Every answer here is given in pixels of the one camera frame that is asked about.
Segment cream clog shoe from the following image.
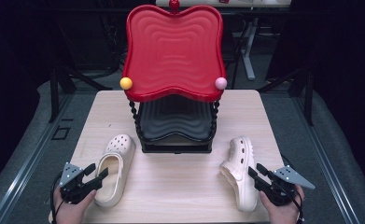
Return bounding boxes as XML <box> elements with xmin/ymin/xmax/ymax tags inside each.
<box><xmin>218</xmin><ymin>135</ymin><xmax>260</xmax><ymax>213</ymax></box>
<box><xmin>93</xmin><ymin>133</ymin><xmax>137</xmax><ymax>208</ymax></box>

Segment white desk leg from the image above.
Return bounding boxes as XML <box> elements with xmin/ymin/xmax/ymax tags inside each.
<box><xmin>240</xmin><ymin>18</ymin><xmax>260</xmax><ymax>82</ymax></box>

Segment red and black tiered rack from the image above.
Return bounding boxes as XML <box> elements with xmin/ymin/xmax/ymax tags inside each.
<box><xmin>119</xmin><ymin>0</ymin><xmax>229</xmax><ymax>155</ymax></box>

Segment person's right hand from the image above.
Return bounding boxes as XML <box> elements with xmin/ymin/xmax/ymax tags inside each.
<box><xmin>259</xmin><ymin>185</ymin><xmax>306</xmax><ymax>224</ymax></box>

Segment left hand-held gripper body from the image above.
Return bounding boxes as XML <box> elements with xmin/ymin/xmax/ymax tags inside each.
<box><xmin>58</xmin><ymin>161</ymin><xmax>91</xmax><ymax>205</ymax></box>

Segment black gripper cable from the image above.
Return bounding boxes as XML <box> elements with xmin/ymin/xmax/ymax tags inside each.
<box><xmin>281</xmin><ymin>154</ymin><xmax>306</xmax><ymax>224</ymax></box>
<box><xmin>49</xmin><ymin>174</ymin><xmax>65</xmax><ymax>224</ymax></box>

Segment person's left hand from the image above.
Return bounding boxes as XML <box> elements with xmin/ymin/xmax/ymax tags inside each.
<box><xmin>52</xmin><ymin>186</ymin><xmax>97</xmax><ymax>224</ymax></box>

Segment aluminium floor rail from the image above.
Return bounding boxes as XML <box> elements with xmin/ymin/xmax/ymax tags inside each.
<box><xmin>0</xmin><ymin>92</ymin><xmax>76</xmax><ymax>224</ymax></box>
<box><xmin>293</xmin><ymin>95</ymin><xmax>362</xmax><ymax>224</ymax></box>

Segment black metal stand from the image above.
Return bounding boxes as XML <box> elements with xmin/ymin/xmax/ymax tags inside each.
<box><xmin>258</xmin><ymin>65</ymin><xmax>316</xmax><ymax>127</ymax></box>
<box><xmin>49</xmin><ymin>63</ymin><xmax>113</xmax><ymax>123</ymax></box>

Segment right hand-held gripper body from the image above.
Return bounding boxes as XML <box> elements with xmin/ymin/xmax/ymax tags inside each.
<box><xmin>263</xmin><ymin>165</ymin><xmax>316</xmax><ymax>206</ymax></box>

